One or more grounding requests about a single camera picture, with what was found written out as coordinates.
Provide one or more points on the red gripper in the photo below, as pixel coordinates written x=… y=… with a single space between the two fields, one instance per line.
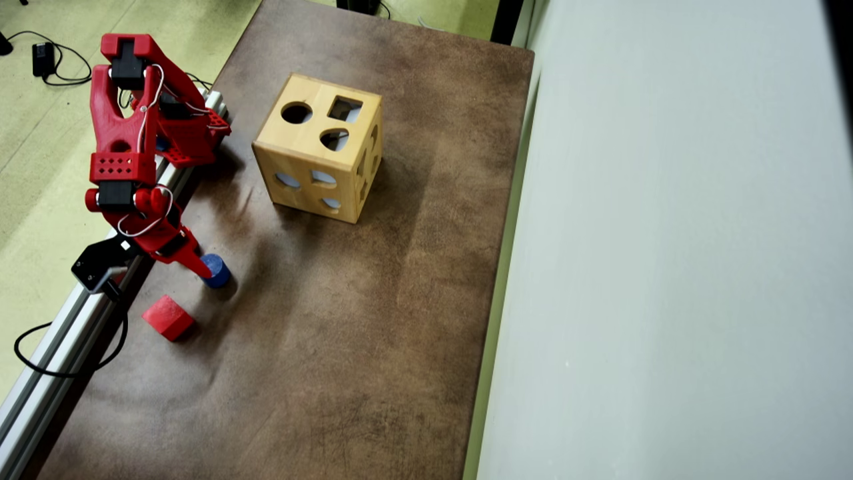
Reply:
x=178 y=249

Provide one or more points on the blue wooden cylinder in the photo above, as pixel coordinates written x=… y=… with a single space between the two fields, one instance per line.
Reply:
x=221 y=273

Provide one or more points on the red robot arm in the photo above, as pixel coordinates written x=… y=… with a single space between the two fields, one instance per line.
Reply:
x=110 y=140

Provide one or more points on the wooden shape sorter box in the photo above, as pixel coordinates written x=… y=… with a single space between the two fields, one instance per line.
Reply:
x=293 y=143

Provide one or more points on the red wooden cube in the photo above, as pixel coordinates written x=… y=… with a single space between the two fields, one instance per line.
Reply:
x=165 y=314

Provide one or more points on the brown table mat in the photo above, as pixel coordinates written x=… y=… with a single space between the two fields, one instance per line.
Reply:
x=333 y=333

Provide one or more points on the black power adapter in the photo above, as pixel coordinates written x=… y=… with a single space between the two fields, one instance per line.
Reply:
x=42 y=60

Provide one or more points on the small black floor object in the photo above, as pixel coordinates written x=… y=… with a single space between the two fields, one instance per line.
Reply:
x=4 y=45

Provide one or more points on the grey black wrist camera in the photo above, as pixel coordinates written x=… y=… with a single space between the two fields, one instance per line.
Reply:
x=100 y=263

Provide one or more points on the aluminium profile rail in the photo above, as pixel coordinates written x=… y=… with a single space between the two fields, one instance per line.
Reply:
x=66 y=326

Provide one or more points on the black vertical post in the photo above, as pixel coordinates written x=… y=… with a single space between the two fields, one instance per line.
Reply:
x=506 y=20

